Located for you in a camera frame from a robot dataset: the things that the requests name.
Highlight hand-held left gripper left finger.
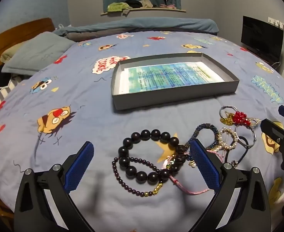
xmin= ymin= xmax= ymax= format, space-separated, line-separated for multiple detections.
xmin=14 ymin=141 xmax=95 ymax=232

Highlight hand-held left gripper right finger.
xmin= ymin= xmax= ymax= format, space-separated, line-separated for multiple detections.
xmin=190 ymin=139 xmax=271 ymax=232

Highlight thin silver hoop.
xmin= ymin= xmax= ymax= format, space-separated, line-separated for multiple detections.
xmin=235 ymin=123 xmax=256 ymax=148
xmin=219 ymin=106 xmax=239 ymax=124

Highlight pink woven cord bracelet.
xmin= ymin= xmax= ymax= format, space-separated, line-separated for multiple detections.
xmin=162 ymin=150 xmax=213 ymax=196

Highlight small purple bead bracelet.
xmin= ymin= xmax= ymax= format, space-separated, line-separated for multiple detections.
xmin=112 ymin=157 xmax=164 ymax=197

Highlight red bead gold ornament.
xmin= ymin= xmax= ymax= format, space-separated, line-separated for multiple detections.
xmin=220 ymin=111 xmax=260 ymax=127

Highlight round pearl hair clip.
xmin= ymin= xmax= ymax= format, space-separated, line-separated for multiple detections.
xmin=206 ymin=127 xmax=239 ymax=151

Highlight dark blue braided bracelet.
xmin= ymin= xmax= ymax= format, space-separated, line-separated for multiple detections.
xmin=185 ymin=123 xmax=220 ymax=150

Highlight large black bead bracelet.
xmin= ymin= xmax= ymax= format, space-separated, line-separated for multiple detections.
xmin=118 ymin=129 xmax=181 ymax=184

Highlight grey cardboard box tray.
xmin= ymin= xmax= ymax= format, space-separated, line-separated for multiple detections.
xmin=110 ymin=53 xmax=240 ymax=112

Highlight cartoon printed blue bedsheet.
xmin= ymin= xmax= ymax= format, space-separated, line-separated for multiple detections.
xmin=0 ymin=30 xmax=284 ymax=223

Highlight black flat screen television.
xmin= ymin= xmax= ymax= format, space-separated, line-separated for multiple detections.
xmin=241 ymin=16 xmax=284 ymax=62

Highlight teal printed paper sheet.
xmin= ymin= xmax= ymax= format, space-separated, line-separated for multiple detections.
xmin=120 ymin=61 xmax=226 ymax=95

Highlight grey blue pillow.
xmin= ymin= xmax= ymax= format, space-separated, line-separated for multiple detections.
xmin=1 ymin=32 xmax=76 ymax=76

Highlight grey folded blanket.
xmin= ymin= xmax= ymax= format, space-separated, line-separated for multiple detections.
xmin=65 ymin=28 xmax=125 ymax=42

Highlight beige pillow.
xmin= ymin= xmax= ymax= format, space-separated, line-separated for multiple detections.
xmin=0 ymin=41 xmax=29 ymax=63

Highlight wooden windowsill shelf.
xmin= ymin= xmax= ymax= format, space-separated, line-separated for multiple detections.
xmin=100 ymin=8 xmax=187 ymax=15

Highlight wooden headboard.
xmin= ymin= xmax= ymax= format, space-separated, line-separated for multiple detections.
xmin=0 ymin=18 xmax=55 ymax=64

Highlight blue folded blanket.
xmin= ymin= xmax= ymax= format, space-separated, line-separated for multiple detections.
xmin=53 ymin=17 xmax=220 ymax=41

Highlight green cloth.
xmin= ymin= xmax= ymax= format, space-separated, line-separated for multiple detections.
xmin=107 ymin=2 xmax=131 ymax=13

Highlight thin black cord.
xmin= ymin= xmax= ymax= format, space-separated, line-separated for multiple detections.
xmin=224 ymin=136 xmax=250 ymax=168

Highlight white wall hooks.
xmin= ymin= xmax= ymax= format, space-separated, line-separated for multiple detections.
xmin=268 ymin=17 xmax=284 ymax=31

